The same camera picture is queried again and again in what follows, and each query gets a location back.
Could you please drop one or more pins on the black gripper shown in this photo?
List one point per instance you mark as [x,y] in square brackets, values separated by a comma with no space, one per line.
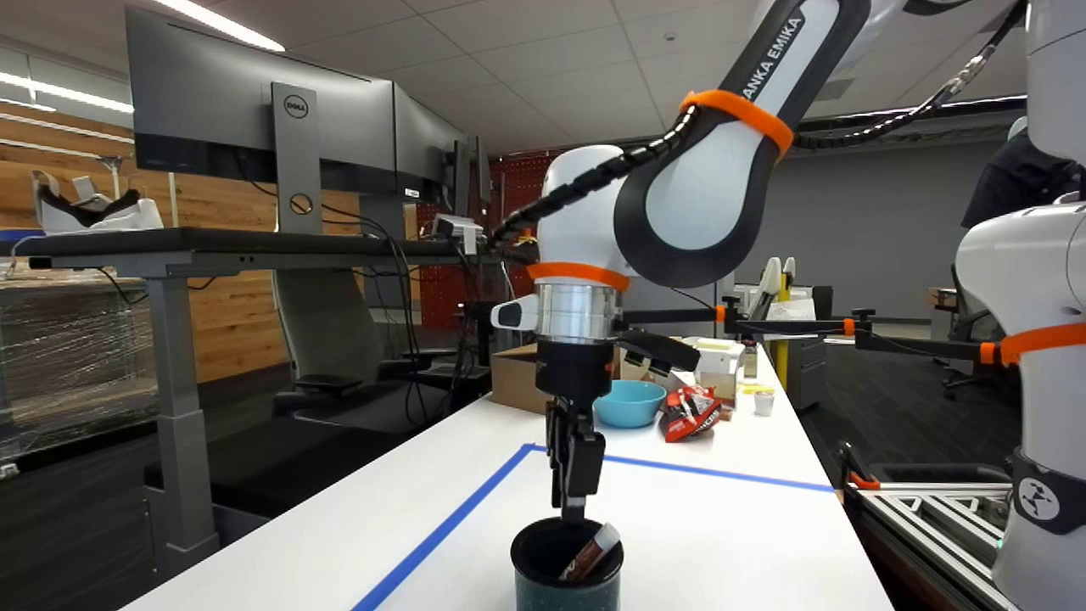
[576,374]

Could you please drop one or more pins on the brown whiteboard marker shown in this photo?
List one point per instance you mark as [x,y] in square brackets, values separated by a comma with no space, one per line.
[590,557]

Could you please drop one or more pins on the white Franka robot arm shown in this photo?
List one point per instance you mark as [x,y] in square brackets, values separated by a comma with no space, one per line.
[702,205]

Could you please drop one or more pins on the small white cup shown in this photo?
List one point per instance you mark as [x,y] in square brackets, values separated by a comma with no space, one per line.
[765,402]

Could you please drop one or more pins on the blue tape border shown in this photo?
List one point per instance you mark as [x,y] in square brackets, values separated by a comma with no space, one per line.
[377,598]

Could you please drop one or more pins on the blue bowl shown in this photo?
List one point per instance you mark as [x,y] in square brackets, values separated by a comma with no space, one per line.
[631,407]

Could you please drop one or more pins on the brown cardboard box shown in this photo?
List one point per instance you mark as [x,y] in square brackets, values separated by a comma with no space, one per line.
[515,377]

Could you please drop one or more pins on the dark teal mug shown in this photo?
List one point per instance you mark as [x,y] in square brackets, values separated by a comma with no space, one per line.
[564,588]

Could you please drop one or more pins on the red and black crumpled bag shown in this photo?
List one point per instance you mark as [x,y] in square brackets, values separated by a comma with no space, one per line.
[689,411]

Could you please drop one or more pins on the white plastic container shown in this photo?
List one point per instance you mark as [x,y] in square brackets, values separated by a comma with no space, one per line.
[718,367]

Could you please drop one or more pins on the small white device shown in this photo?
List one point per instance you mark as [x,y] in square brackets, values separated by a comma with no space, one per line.
[461,233]

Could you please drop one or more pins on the white and yellow spray bottle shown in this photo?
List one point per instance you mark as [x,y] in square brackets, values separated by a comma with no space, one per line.
[782,284]

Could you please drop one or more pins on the dark computer monitor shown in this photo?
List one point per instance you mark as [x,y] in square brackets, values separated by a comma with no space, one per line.
[426,140]

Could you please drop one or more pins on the grey standing desk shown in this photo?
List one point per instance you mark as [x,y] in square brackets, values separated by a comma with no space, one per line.
[172,241]

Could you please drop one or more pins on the plastic wrapped pallet stack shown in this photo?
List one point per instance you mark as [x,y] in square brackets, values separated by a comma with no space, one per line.
[71,350]

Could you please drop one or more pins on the grey Dell monitor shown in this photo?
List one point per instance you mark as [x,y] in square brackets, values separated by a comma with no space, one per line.
[206,103]

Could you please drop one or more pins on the white and black shoe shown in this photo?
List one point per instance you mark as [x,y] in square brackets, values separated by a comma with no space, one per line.
[103,215]

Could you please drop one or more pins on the ceiling strip light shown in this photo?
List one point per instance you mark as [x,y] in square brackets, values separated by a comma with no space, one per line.
[223,24]
[71,93]

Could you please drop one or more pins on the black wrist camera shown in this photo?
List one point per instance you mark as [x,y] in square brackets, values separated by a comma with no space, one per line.
[663,350]

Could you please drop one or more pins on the black articulated camera mount arm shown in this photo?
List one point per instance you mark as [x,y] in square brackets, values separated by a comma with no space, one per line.
[918,344]

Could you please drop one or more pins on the aluminium rail base frame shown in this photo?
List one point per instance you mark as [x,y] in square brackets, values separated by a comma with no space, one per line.
[937,522]

